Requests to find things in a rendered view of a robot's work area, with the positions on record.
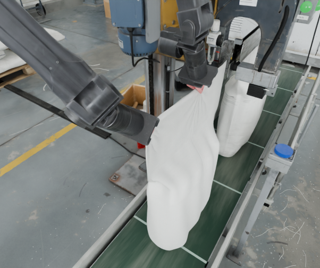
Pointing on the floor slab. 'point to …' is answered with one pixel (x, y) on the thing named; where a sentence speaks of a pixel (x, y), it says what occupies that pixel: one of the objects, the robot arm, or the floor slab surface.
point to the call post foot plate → (235, 256)
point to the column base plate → (132, 174)
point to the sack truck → (39, 12)
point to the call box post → (256, 210)
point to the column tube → (159, 83)
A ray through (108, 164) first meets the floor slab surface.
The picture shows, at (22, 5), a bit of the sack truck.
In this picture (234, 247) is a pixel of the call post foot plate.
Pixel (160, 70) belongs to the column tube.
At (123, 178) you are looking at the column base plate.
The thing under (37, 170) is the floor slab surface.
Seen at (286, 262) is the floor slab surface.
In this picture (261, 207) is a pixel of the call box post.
